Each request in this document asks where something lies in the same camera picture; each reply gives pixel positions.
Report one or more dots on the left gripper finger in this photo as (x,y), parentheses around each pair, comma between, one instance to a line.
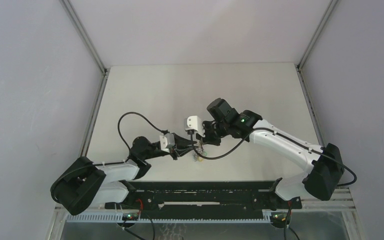
(182,150)
(182,141)

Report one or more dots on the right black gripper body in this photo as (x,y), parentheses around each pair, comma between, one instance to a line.
(213,132)

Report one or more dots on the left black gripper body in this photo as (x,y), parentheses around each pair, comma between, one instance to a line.
(174,141)

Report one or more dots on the large keyring with yellow handle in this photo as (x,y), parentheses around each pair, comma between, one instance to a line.
(197,157)

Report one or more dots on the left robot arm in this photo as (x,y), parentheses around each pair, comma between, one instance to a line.
(87,184)

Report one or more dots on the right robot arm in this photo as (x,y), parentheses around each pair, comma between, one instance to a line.
(322,166)

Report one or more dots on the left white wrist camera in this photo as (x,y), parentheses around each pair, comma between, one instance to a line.
(167,142)

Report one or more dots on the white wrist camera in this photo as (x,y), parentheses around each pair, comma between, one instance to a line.
(167,142)
(195,124)

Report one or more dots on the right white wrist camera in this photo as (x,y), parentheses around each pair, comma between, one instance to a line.
(195,124)

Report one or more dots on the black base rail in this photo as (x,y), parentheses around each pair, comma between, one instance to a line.
(204,199)

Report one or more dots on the white slotted cable duct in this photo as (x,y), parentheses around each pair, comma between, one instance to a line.
(113,217)

